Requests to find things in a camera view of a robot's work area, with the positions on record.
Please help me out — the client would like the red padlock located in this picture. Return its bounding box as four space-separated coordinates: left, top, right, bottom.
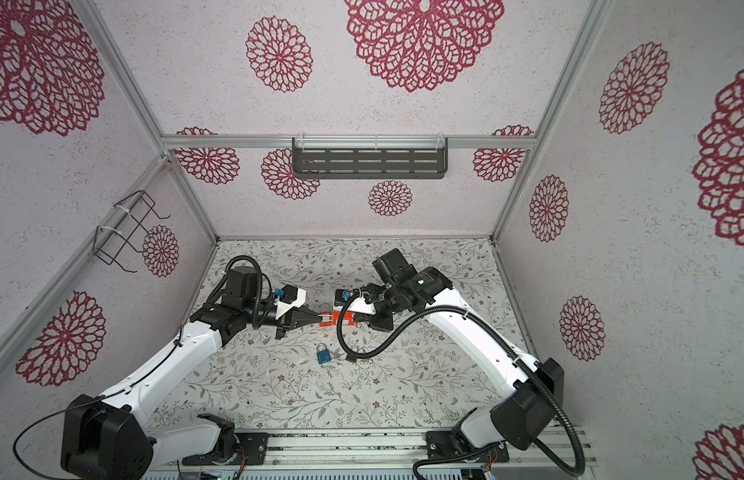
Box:
319 311 338 328
334 312 358 327

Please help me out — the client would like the blue padlock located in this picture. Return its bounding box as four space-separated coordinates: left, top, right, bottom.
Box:
316 343 332 365

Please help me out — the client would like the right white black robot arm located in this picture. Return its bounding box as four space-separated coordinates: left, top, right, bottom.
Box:
373 249 565 450

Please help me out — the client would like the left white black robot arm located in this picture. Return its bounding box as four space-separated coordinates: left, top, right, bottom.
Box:
61 256 322 479

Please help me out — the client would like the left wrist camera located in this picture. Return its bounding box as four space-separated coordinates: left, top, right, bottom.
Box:
275 284 307 320

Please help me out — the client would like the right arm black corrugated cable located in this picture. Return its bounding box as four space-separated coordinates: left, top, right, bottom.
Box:
336 296 587 478

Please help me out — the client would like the aluminium front rail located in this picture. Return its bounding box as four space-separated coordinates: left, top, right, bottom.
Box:
92 425 601 475

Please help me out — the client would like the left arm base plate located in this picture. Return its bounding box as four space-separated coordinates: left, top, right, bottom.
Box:
181 432 270 467

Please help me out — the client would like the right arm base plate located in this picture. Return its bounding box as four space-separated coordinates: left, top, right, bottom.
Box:
424 428 510 465

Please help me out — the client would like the grey slotted wall shelf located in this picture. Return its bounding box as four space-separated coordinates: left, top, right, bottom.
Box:
291 137 449 180

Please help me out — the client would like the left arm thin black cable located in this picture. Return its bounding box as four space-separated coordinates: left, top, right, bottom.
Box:
12 326 184 480

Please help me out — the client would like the black wire wall basket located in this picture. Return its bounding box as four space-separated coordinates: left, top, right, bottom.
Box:
92 189 170 274

